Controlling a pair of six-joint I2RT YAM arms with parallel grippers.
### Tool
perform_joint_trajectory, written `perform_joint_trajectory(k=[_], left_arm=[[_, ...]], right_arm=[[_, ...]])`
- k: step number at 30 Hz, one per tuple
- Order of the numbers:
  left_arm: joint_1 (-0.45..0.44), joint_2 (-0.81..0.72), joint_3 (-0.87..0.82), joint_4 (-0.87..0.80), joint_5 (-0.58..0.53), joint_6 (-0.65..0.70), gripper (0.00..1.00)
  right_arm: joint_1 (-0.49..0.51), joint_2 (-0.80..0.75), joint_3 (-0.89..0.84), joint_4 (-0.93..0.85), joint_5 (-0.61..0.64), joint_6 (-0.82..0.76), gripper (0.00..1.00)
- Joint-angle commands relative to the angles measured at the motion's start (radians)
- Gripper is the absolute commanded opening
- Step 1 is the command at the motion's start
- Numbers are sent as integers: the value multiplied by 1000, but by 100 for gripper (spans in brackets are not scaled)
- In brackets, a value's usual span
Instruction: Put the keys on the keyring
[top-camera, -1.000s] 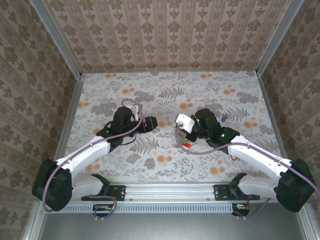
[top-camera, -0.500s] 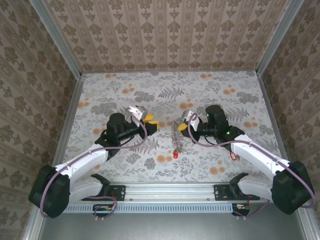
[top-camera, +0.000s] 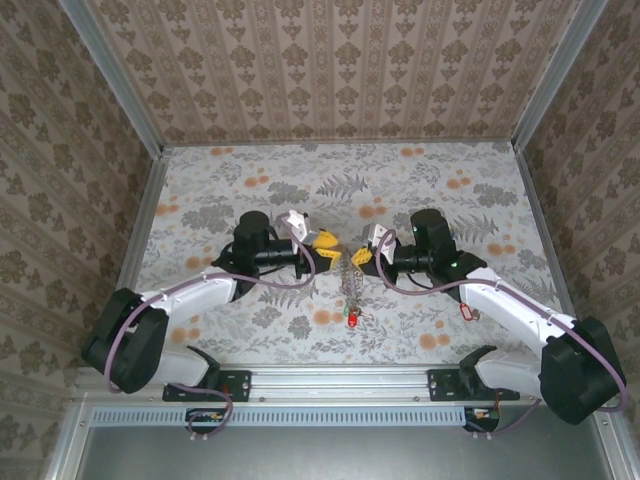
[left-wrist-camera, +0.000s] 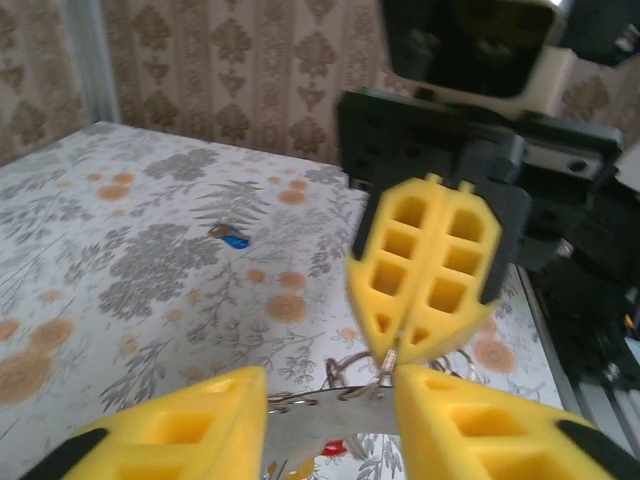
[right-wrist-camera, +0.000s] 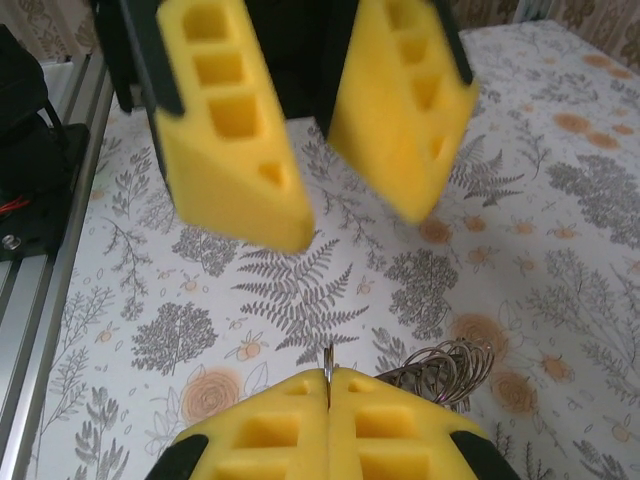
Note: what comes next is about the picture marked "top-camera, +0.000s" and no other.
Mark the floral table cover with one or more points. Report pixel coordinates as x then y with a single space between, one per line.
320 175

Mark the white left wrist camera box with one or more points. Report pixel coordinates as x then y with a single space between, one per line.
299 225

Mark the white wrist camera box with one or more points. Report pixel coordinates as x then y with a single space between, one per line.
378 235
299 225

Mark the thin aluminium frame rail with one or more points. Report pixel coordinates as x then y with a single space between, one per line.
145 215
537 210
340 143

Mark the grey metal panel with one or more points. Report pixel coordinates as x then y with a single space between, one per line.
340 455

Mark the aluminium frame post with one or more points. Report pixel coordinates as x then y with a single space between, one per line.
112 80
555 75

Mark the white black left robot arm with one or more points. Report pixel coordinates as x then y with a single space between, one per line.
195 298

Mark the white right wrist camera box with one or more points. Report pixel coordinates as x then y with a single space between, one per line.
378 235

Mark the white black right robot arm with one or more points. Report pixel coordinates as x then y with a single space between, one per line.
515 305

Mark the wide aluminium base rail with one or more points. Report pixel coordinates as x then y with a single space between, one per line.
340 382

